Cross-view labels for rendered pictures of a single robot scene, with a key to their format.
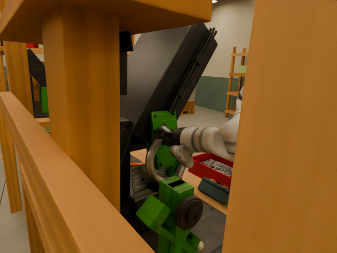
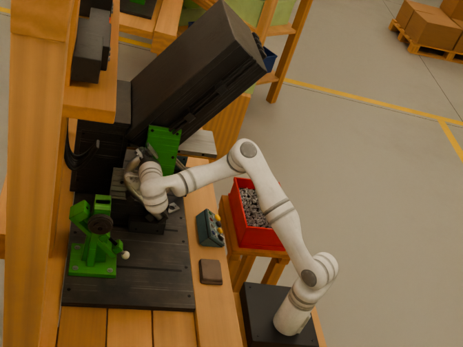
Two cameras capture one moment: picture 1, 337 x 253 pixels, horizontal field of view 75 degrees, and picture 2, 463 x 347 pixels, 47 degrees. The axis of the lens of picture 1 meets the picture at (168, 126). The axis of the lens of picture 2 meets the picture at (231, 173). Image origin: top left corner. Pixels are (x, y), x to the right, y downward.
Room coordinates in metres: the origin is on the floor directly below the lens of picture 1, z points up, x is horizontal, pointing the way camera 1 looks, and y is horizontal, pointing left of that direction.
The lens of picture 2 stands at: (-0.56, -0.76, 2.28)
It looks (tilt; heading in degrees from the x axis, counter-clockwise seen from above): 36 degrees down; 20
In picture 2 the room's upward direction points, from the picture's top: 19 degrees clockwise
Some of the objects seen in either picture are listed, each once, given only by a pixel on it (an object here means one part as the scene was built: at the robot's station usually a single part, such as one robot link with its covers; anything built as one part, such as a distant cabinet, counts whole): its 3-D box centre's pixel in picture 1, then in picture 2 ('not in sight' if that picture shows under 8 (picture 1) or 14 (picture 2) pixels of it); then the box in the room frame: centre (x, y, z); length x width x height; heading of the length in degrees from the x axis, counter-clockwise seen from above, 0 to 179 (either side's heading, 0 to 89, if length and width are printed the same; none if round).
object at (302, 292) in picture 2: not in sight; (314, 278); (0.70, -0.67, 1.15); 0.09 x 0.09 x 0.17; 77
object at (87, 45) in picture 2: not in sight; (87, 57); (0.47, 0.10, 1.59); 0.15 x 0.07 x 0.07; 40
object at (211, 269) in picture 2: not in sight; (211, 270); (0.70, -0.35, 0.91); 0.10 x 0.08 x 0.03; 38
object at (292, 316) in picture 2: not in sight; (295, 308); (0.70, -0.66, 0.99); 0.09 x 0.09 x 0.17; 35
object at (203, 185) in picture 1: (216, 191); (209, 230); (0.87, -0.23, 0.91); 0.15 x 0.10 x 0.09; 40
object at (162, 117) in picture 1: (161, 136); (160, 149); (0.81, 0.03, 1.17); 0.13 x 0.12 x 0.20; 40
